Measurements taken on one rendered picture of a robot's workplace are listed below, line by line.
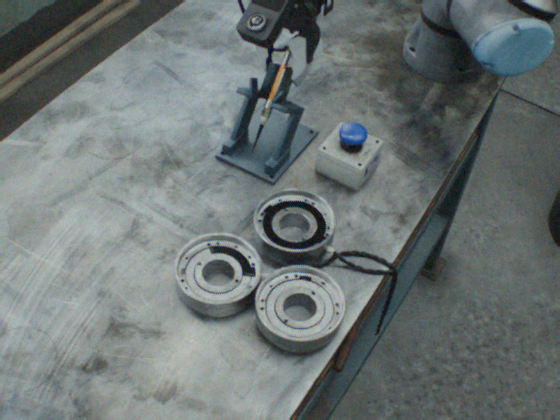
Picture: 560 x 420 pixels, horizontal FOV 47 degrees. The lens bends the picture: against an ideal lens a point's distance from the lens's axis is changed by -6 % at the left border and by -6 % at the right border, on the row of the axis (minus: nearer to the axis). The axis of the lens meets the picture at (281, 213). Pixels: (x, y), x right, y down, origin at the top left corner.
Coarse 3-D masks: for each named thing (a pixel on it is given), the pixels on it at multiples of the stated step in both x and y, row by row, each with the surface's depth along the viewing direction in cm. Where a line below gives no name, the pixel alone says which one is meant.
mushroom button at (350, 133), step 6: (342, 126) 93; (348, 126) 93; (354, 126) 93; (360, 126) 93; (342, 132) 93; (348, 132) 92; (354, 132) 92; (360, 132) 93; (366, 132) 93; (342, 138) 92; (348, 138) 92; (354, 138) 92; (360, 138) 92; (366, 138) 93; (348, 144) 94; (354, 144) 92
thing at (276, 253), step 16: (272, 192) 89; (288, 192) 90; (304, 192) 90; (256, 208) 87; (288, 208) 89; (320, 208) 89; (256, 224) 85; (288, 224) 90; (304, 224) 89; (256, 240) 86; (288, 240) 86; (272, 256) 85; (288, 256) 84; (304, 256) 84; (320, 256) 86
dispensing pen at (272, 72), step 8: (288, 48) 91; (288, 56) 92; (272, 64) 91; (280, 64) 93; (272, 72) 91; (264, 80) 92; (272, 80) 91; (264, 88) 92; (272, 88) 92; (264, 112) 94; (264, 120) 95
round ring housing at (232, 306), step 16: (192, 240) 83; (208, 240) 85; (224, 240) 85; (240, 240) 84; (192, 256) 83; (208, 256) 83; (224, 256) 83; (256, 256) 82; (176, 272) 80; (208, 272) 84; (224, 272) 85; (240, 272) 82; (256, 272) 82; (208, 288) 80; (224, 288) 80; (256, 288) 80; (192, 304) 79; (208, 304) 78; (224, 304) 78; (240, 304) 79
